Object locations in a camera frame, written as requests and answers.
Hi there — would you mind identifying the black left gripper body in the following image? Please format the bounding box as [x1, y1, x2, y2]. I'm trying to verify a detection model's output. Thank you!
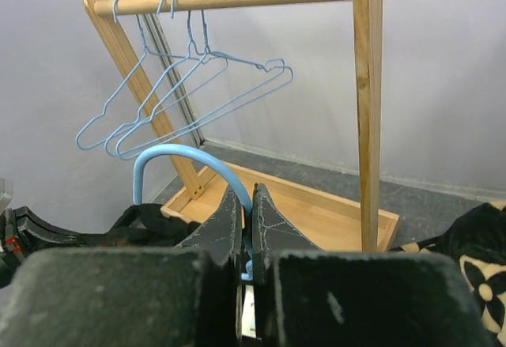
[0, 179, 25, 289]

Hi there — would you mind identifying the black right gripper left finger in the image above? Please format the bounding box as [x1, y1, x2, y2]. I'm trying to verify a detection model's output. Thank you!
[1, 189, 243, 346]

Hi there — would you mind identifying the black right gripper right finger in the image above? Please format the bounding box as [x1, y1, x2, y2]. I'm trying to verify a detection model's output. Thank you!
[253, 184, 494, 346]

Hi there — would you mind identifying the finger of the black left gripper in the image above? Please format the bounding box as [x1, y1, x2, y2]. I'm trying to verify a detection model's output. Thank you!
[7, 206, 86, 244]

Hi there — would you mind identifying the wooden clothes rack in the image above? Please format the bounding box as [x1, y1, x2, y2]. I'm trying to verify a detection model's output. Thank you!
[80, 0, 399, 252]

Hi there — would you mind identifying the black shirt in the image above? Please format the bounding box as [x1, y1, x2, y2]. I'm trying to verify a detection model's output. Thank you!
[77, 203, 201, 247]

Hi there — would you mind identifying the light blue wire hanger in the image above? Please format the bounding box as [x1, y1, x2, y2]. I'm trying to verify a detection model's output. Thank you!
[74, 0, 191, 152]
[112, 9, 294, 160]
[103, 0, 286, 157]
[132, 144, 256, 283]

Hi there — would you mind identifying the black cream fleece garment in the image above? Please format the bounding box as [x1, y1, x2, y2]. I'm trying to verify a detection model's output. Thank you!
[392, 202, 505, 346]

